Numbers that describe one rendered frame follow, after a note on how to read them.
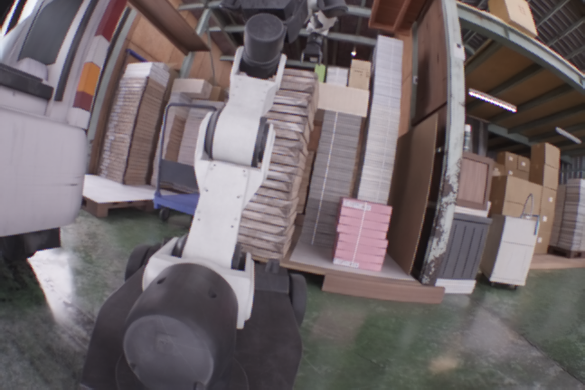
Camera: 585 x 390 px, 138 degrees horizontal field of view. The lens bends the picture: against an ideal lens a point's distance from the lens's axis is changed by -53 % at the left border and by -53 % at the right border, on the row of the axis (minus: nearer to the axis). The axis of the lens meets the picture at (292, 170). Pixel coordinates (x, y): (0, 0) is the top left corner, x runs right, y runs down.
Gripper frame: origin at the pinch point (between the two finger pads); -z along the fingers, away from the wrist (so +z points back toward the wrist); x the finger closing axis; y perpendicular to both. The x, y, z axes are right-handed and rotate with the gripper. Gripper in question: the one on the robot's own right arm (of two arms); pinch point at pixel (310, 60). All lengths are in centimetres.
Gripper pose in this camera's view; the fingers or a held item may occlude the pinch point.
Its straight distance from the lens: 150.7
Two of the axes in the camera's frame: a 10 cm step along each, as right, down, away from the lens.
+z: 1.9, -9.8, 0.3
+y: -1.2, -0.5, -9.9
